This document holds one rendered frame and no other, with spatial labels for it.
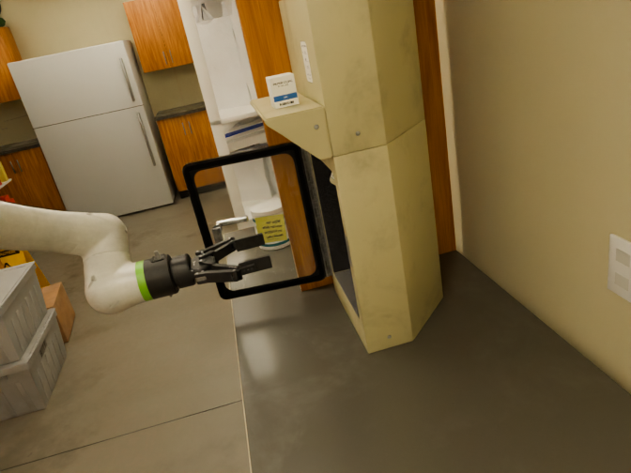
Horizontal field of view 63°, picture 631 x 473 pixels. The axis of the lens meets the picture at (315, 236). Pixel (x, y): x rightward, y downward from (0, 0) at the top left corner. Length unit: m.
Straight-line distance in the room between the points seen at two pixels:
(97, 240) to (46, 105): 4.91
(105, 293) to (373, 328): 0.59
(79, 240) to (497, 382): 0.91
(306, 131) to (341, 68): 0.13
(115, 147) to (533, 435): 5.46
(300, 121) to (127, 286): 0.52
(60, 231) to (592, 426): 1.07
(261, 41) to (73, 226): 0.61
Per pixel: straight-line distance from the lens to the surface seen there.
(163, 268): 1.16
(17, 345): 3.12
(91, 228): 1.21
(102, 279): 1.19
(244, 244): 1.25
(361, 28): 0.99
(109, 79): 5.92
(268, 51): 1.33
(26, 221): 1.15
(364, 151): 1.02
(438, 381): 1.12
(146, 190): 6.09
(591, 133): 1.04
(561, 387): 1.12
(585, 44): 1.03
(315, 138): 0.99
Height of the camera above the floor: 1.67
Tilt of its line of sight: 23 degrees down
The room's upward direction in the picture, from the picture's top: 12 degrees counter-clockwise
